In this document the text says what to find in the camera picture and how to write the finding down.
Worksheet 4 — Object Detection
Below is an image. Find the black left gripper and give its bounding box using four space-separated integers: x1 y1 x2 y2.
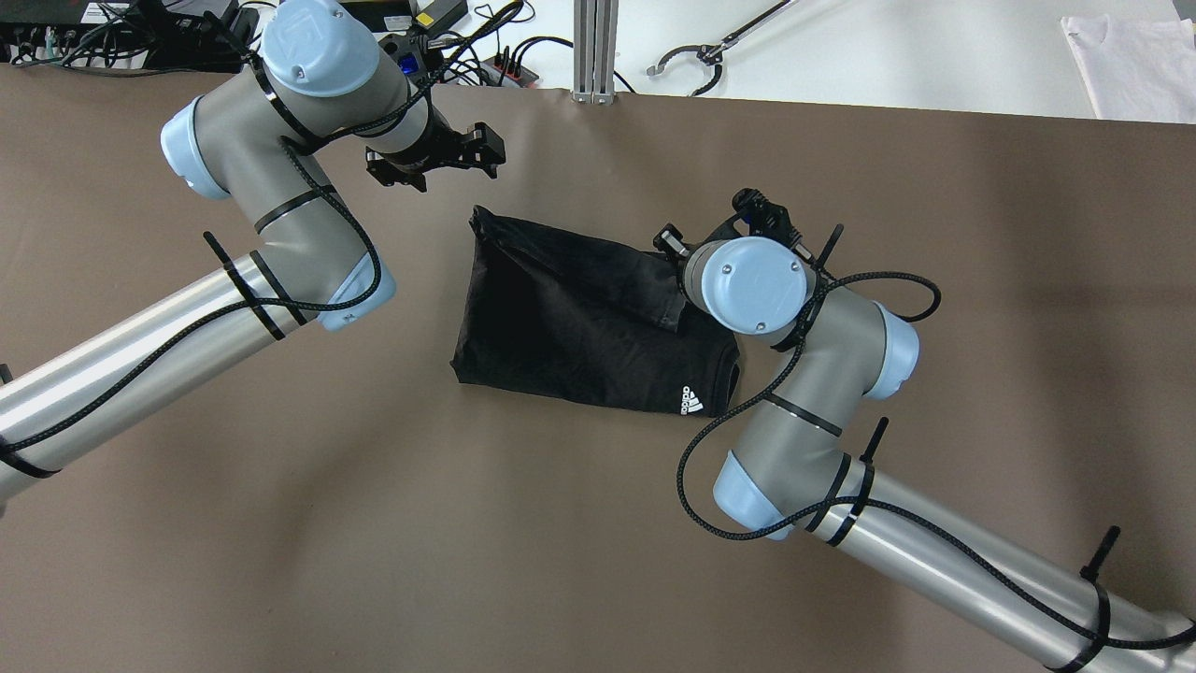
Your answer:
364 121 505 192

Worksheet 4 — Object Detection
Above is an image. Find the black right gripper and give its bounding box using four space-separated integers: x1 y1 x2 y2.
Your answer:
652 224 695 281

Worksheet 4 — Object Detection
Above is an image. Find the black printed t-shirt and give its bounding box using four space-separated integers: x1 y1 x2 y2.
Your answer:
451 206 740 418

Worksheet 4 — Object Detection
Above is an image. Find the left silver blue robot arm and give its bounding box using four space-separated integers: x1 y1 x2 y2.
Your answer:
1 1 505 501

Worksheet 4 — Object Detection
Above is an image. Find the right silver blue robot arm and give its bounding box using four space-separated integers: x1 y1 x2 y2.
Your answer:
655 218 1192 672

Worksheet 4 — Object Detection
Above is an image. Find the red black power strip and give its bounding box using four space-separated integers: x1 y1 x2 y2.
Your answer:
443 57 542 88

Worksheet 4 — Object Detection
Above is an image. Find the metal reacher grabber tool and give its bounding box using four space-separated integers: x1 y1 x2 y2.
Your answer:
645 1 798 97

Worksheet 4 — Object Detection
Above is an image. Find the white folded t-shirt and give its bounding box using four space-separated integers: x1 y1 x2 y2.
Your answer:
1060 14 1195 124

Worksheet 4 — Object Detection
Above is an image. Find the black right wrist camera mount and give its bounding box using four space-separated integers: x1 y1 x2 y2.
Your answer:
706 188 803 253

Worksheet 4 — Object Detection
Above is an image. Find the aluminium frame post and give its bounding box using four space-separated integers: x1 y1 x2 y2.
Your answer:
570 1 620 104

